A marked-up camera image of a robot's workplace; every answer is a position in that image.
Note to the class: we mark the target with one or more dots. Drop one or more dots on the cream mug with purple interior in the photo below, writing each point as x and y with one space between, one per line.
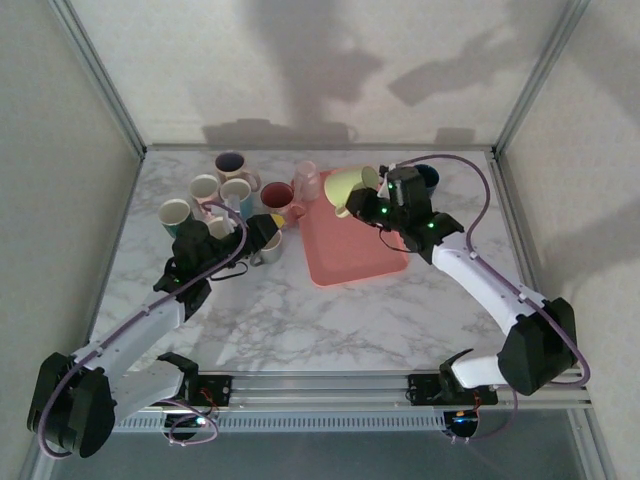
231 162

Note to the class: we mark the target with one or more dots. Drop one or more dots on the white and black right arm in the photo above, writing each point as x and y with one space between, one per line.
485 285

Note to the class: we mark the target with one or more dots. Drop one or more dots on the teal mug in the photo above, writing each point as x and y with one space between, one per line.
172 212

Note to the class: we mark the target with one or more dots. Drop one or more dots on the aluminium frame post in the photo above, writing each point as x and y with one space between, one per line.
32 470
102 80
539 75
597 450

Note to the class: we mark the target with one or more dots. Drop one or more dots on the pale pink tall mug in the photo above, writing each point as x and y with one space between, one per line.
306 180

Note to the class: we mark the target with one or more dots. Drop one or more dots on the aluminium frame rail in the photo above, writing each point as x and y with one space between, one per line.
131 190
300 148
515 225

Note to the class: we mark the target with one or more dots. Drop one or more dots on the pink floral mug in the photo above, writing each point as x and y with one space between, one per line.
275 195

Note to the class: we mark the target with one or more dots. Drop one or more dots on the light blue mug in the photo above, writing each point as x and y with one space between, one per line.
235 190

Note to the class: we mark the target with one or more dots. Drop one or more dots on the pink plastic tray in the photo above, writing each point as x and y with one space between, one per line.
350 255

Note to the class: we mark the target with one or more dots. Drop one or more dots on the white speckled mug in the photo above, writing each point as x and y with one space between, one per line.
216 227

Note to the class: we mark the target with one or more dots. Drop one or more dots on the black electronics box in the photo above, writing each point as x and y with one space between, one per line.
217 390
422 390

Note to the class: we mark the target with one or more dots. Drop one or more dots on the light green mug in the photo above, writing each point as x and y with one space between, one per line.
345 187

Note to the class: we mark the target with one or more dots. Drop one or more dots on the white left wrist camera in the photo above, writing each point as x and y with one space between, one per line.
229 222

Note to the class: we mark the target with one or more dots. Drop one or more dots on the dark blue mug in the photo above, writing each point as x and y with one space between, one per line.
431 175

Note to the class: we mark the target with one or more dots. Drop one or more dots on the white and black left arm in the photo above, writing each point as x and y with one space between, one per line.
135 335

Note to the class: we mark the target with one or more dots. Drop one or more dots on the grey mug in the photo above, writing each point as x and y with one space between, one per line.
270 252

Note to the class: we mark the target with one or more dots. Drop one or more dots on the black controller with led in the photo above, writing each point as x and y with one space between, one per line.
187 425
462 425

